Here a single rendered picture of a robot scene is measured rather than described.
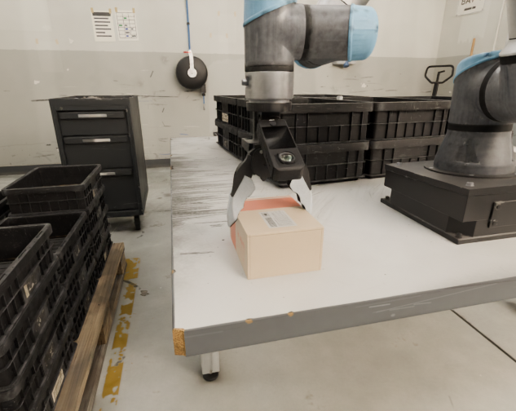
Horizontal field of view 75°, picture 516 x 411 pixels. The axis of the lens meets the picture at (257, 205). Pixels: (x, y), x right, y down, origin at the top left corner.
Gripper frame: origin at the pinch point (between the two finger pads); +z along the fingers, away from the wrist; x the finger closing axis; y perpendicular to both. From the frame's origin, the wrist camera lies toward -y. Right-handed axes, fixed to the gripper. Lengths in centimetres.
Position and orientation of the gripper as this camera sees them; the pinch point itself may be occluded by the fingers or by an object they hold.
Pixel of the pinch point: (271, 224)
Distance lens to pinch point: 57.8
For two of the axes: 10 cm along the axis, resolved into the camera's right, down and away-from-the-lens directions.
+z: 0.1, 9.4, 3.4
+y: -2.4, -3.2, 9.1
